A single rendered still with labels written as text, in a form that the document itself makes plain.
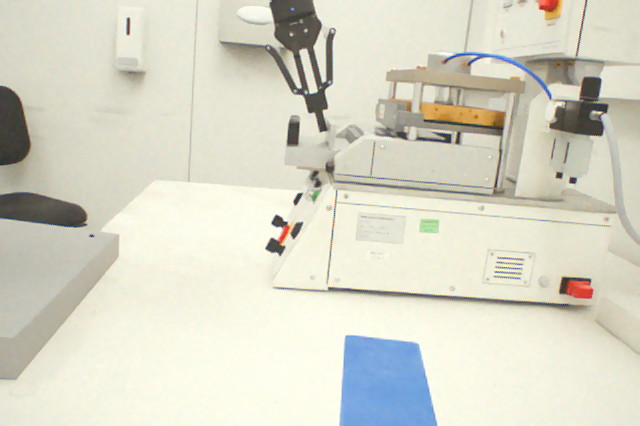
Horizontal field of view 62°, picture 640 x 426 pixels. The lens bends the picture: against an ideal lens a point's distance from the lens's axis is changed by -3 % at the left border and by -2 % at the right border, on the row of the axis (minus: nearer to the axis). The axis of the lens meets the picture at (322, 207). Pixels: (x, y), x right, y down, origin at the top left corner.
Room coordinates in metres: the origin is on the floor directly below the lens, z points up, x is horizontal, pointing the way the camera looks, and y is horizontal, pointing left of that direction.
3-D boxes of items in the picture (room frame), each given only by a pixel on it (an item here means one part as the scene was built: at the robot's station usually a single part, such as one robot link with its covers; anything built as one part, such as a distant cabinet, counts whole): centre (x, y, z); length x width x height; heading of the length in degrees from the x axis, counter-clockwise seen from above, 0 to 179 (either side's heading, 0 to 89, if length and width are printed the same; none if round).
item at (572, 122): (0.77, -0.34, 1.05); 0.15 x 0.05 x 0.15; 3
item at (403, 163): (0.84, -0.13, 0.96); 0.26 x 0.05 x 0.07; 93
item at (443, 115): (0.98, -0.20, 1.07); 0.22 x 0.17 x 0.10; 3
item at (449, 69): (0.97, -0.23, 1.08); 0.31 x 0.24 x 0.13; 3
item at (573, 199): (0.99, -0.23, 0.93); 0.46 x 0.35 x 0.01; 93
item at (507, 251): (0.97, -0.19, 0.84); 0.53 x 0.37 x 0.17; 93
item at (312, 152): (0.98, -0.07, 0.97); 0.30 x 0.22 x 0.08; 93
